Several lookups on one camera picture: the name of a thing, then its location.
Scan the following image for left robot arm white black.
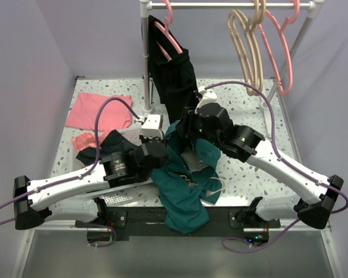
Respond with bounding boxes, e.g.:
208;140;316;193
13;139;169;230

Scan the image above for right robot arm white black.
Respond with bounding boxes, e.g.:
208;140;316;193
176;103;343;229

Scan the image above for beige wooden hanger back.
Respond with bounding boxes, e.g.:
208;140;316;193
233;0;269;95

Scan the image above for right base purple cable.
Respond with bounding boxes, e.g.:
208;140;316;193
222;218;302;255

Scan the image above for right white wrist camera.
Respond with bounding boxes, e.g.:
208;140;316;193
195;86;218;114

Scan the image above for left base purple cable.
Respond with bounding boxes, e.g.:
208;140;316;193
86;223;120;248

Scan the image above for black shorts on hanger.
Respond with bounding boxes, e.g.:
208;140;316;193
148;16;198;123

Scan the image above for pink hanger holding shorts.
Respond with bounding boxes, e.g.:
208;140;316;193
154;0;183;61

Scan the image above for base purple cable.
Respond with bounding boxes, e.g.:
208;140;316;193
86;223;120;248
222;218;302;255

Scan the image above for beige wooden hanger front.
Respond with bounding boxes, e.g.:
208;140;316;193
226;0;264;97

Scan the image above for white metal clothes rack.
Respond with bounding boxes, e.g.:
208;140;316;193
139;0;325;139

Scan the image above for teal green shorts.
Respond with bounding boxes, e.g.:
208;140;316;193
151;121;225;235

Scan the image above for beige wooden hanger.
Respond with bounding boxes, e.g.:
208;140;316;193
226;0;264;97
233;0;269;95

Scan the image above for pink empty hanger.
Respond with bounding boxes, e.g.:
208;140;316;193
256;0;302;97

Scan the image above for dark navy garment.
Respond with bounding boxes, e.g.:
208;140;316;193
76;130;138;166

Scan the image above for white laundry basket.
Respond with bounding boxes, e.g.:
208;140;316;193
68;127;158;207

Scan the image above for coral patterned garment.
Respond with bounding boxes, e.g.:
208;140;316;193
71;133;96;152

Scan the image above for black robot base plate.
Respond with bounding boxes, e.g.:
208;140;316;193
75;200;281;243

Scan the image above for pink folded shirt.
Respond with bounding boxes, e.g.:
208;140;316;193
65;92;133;131

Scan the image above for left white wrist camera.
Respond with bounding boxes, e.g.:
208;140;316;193
141;114;164;139

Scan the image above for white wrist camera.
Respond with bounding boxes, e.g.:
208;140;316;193
195;86;218;114
141;114;164;139

